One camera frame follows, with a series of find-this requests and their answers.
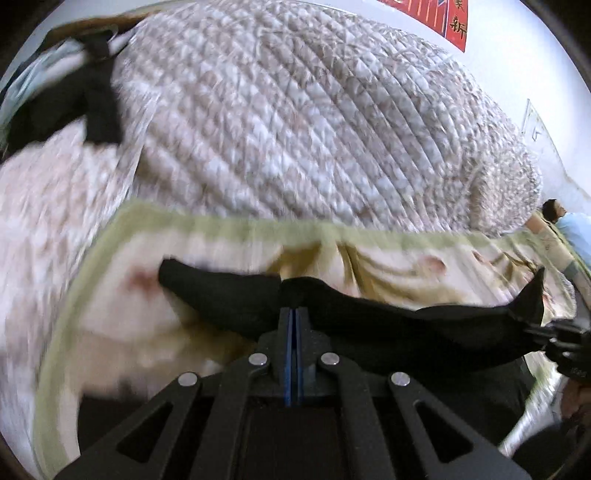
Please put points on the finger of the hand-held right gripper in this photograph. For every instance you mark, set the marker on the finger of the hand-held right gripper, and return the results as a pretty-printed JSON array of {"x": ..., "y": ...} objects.
[{"x": 540, "y": 333}]

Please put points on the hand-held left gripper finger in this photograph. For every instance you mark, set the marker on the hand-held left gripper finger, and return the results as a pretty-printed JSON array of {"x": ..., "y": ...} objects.
[
  {"x": 288, "y": 355},
  {"x": 299, "y": 355}
]

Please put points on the black pants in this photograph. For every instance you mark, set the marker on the black pants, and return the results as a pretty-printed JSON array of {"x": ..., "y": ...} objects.
[{"x": 369, "y": 318}]

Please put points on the person's right hand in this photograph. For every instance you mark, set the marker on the person's right hand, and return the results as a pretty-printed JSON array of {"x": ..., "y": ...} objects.
[{"x": 577, "y": 401}]

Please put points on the person's dark clothing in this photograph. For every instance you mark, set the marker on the person's dark clothing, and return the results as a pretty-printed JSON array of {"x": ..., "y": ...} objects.
[{"x": 540, "y": 454}]

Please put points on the floral plush blanket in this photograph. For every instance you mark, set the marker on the floral plush blanket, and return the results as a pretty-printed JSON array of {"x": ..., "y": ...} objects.
[{"x": 138, "y": 323}]

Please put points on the stripe-quilted floral bedspread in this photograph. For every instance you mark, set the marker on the stripe-quilted floral bedspread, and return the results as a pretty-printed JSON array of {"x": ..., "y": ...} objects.
[{"x": 300, "y": 115}]

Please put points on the diamond-quilted floral quilt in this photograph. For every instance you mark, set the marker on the diamond-quilted floral quilt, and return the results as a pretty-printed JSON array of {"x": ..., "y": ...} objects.
[{"x": 46, "y": 207}]

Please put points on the black cloth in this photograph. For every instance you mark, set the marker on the black cloth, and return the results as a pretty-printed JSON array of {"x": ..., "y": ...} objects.
[{"x": 69, "y": 101}]

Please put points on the white bar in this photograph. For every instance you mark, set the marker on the white bar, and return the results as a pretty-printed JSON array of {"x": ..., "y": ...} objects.
[{"x": 121, "y": 40}]

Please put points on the light blue cloth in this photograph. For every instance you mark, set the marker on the light blue cloth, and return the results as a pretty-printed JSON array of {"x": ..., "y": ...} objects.
[{"x": 27, "y": 78}]

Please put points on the wooden headboard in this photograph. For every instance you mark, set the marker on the wooden headboard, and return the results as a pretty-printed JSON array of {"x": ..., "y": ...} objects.
[{"x": 92, "y": 25}]

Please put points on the white wall paper sheet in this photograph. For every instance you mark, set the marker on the white wall paper sheet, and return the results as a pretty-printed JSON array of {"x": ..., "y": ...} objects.
[{"x": 538, "y": 124}]

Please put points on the red wall poster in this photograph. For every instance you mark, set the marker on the red wall poster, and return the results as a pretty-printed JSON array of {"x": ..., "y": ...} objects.
[{"x": 455, "y": 27}]

